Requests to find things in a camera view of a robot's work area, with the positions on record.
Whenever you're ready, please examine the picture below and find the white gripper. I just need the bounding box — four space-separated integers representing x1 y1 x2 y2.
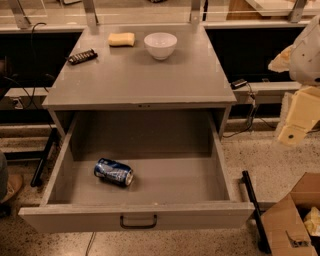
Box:
268 15 320 147

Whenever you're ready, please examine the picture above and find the blue pepsi can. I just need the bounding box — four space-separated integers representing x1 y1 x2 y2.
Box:
94 158 134 186

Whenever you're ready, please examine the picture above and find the grey cabinet counter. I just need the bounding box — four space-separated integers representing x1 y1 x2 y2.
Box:
43 23 236 132

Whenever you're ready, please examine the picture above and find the grey open top drawer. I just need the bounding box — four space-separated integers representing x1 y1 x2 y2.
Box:
19 110 254 232

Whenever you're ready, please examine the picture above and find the small black device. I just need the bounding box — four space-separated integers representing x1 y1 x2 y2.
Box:
230 79 247 90

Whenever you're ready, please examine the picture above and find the white ceramic bowl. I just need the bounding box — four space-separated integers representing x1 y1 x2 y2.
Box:
144 32 177 60

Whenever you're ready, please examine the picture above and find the brown cardboard box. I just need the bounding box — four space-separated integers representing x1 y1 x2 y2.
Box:
261 173 320 256

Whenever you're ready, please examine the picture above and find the black right cabinet leg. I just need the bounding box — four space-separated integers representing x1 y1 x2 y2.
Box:
242 170 271 254

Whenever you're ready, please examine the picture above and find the black cabinet leg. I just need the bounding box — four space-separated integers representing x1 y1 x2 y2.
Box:
30 128 57 187
242 170 271 254

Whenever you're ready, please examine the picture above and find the yellow sponge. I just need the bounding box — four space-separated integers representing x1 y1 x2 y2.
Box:
108 32 135 47

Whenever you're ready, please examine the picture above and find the dark snack bar packet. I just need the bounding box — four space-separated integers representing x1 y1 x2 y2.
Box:
67 49 98 65

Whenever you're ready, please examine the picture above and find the black left cabinet leg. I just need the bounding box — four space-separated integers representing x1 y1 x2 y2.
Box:
30 128 57 187

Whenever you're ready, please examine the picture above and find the brown shoe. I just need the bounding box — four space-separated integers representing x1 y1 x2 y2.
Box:
0 174 23 204

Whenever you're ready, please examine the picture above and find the black cable on floor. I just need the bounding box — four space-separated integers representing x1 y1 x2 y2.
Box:
222 83 279 139

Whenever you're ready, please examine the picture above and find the black drawer handle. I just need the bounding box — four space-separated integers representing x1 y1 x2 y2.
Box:
119 215 158 230

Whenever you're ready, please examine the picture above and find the black cable on left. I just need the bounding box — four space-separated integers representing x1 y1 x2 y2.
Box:
0 21 56 131

